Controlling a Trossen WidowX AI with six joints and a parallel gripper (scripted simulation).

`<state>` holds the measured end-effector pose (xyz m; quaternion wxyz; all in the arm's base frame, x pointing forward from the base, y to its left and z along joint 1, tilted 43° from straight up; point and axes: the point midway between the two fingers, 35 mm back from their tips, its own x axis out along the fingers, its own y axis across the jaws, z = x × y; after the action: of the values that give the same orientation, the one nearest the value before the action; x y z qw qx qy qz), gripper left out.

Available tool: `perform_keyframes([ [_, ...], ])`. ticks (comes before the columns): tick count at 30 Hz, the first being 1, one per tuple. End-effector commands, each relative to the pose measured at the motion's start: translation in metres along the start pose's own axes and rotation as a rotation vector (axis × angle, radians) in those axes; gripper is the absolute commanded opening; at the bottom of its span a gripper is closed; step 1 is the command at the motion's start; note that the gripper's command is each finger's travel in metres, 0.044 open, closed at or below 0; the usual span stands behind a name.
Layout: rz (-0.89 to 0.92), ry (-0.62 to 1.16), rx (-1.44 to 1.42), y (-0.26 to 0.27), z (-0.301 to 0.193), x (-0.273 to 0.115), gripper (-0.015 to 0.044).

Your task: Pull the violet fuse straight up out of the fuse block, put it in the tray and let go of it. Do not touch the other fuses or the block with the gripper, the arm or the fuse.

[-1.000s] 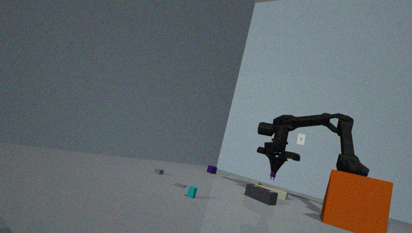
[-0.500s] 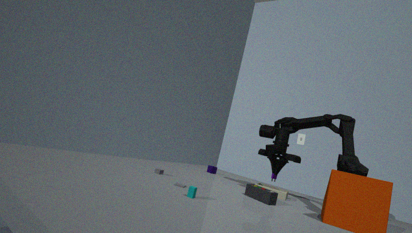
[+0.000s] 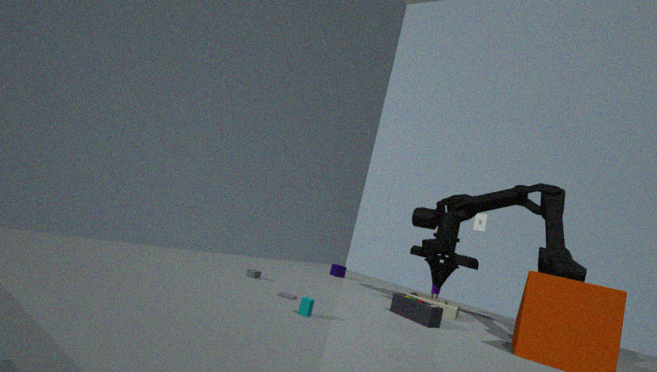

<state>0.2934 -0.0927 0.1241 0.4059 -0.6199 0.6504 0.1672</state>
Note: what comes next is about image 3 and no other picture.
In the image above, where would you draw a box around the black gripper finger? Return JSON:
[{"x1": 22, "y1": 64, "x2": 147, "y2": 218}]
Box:
[
  {"x1": 425, "y1": 259, "x2": 440, "y2": 286},
  {"x1": 437, "y1": 263, "x2": 459, "y2": 288}
]

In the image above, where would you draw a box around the teal block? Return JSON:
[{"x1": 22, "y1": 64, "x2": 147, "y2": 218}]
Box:
[{"x1": 298, "y1": 297, "x2": 315, "y2": 317}]

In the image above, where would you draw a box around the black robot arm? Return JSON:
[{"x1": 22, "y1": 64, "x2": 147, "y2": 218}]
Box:
[{"x1": 411, "y1": 184, "x2": 586, "y2": 282}]

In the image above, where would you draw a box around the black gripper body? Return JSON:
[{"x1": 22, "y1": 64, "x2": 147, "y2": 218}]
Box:
[{"x1": 410, "y1": 229, "x2": 479, "y2": 270}]

